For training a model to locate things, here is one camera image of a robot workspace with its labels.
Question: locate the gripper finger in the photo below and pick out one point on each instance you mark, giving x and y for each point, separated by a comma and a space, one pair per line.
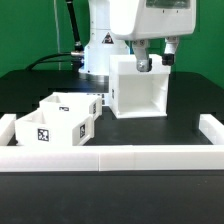
143, 61
171, 46

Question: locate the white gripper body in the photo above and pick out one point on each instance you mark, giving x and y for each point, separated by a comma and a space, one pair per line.
152, 19

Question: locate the white drawer cabinet frame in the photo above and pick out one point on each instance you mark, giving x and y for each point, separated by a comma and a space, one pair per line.
134, 94

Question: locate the white front drawer box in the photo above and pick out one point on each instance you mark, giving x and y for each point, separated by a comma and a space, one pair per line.
54, 129

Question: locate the white drawer box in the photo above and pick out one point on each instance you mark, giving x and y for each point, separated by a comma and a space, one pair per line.
77, 103
54, 129

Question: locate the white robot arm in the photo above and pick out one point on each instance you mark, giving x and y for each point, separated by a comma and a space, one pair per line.
102, 43

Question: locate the white rear drawer box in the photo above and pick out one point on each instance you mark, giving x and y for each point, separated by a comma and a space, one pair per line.
77, 103

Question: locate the white marker sheet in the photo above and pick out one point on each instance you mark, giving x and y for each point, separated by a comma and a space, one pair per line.
104, 96

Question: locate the white right fence piece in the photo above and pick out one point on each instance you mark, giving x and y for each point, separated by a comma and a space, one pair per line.
212, 129

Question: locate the white fence piece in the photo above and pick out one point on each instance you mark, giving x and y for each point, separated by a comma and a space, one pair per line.
7, 128
212, 129

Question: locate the white left fence piece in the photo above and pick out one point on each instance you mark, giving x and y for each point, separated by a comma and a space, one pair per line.
7, 128

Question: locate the white front fence rail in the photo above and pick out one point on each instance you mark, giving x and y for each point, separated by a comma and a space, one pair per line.
112, 158

